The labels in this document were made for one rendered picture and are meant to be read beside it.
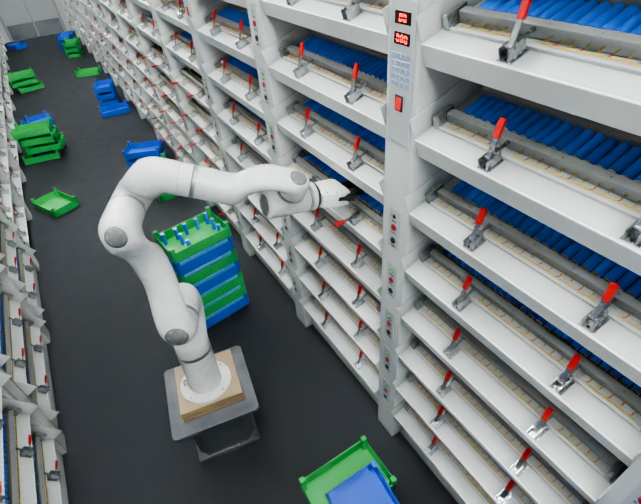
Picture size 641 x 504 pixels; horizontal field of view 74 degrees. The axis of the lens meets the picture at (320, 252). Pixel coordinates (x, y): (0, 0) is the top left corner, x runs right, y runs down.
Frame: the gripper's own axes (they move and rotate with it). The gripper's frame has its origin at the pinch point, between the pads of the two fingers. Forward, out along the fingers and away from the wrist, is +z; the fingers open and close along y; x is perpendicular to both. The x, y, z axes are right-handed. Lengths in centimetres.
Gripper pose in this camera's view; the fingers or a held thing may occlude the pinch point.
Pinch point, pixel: (355, 187)
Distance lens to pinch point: 136.6
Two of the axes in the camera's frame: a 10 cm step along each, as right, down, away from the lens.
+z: 8.5, -2.3, 4.8
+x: 1.0, -8.2, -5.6
